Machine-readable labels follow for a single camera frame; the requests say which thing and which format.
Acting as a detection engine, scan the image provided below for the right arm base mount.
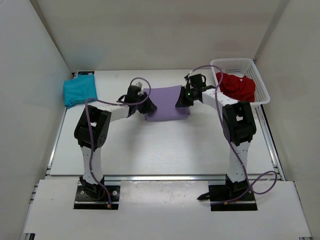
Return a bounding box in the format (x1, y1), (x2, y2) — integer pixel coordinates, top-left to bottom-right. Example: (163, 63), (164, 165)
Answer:
(197, 175), (258, 212)

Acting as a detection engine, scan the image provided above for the white plastic basket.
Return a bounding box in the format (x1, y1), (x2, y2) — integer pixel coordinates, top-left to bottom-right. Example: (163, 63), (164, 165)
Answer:
(210, 57), (270, 108)

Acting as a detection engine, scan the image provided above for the teal t shirt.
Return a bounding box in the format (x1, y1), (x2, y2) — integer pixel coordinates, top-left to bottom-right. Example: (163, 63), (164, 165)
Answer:
(63, 74), (98, 109)

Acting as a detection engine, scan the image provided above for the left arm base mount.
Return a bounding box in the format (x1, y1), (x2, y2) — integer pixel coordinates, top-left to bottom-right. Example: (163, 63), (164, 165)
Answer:
(73, 176), (121, 210)

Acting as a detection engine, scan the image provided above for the red item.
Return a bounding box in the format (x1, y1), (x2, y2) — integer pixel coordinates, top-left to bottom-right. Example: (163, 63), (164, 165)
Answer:
(215, 72), (256, 103)

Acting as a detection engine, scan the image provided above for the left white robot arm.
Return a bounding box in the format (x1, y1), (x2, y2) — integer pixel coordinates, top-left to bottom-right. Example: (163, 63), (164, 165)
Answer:
(74, 82), (157, 200)

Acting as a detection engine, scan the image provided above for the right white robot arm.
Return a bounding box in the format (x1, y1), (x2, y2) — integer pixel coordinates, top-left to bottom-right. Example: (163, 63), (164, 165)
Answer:
(175, 74), (257, 200)

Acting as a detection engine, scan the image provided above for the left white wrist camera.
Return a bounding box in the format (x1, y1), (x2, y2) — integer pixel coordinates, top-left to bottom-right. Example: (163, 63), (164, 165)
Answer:
(135, 81), (144, 96)

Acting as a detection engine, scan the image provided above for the blue table label sticker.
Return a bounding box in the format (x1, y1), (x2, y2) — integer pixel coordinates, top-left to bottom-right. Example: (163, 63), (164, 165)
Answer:
(77, 71), (95, 76)

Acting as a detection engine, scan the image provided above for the purple t shirt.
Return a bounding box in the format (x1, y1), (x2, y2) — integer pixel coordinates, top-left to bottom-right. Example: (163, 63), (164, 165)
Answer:
(144, 85), (191, 122)

